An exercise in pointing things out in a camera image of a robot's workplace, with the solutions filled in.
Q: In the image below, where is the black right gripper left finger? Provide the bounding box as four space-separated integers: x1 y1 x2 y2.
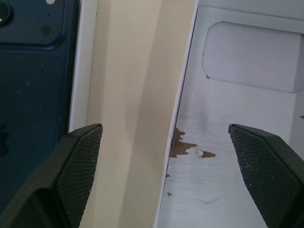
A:
0 123 104 228

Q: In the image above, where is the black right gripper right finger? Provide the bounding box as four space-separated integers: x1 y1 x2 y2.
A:
228 123 304 228

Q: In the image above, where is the dark blue smartphone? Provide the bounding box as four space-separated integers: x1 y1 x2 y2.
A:
0 0 81 212

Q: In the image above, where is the white open box tray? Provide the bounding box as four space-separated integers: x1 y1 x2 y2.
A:
153 3 304 228

